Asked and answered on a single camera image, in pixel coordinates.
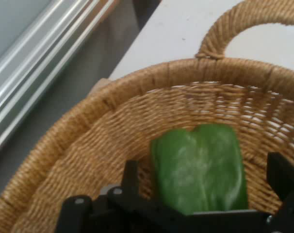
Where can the green bell pepper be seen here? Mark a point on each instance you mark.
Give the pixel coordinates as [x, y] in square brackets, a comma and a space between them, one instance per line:
[200, 170]

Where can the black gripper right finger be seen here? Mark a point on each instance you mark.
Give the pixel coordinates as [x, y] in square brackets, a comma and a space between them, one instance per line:
[285, 177]

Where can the aluminium wall rail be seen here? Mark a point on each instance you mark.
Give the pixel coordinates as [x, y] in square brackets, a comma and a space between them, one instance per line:
[40, 60]

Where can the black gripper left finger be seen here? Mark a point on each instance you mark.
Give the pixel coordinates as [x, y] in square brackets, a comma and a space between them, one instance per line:
[131, 179]

